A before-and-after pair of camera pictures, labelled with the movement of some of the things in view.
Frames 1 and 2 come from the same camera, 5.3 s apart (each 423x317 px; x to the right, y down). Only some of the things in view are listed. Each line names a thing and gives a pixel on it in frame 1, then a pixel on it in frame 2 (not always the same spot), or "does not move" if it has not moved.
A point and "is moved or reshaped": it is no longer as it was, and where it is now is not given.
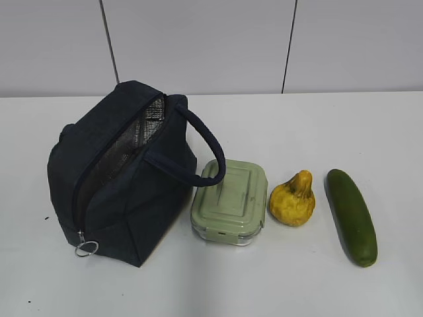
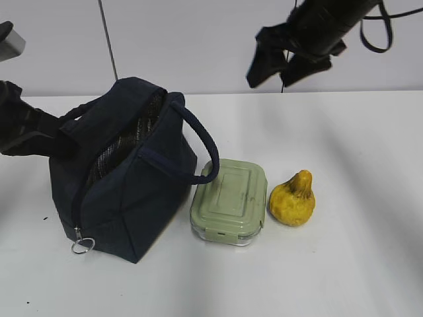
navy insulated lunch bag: [123, 169] is moved or reshaped
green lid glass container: [233, 211] does not move
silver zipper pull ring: [76, 248] → [82, 245]
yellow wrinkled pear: [293, 203] does not move
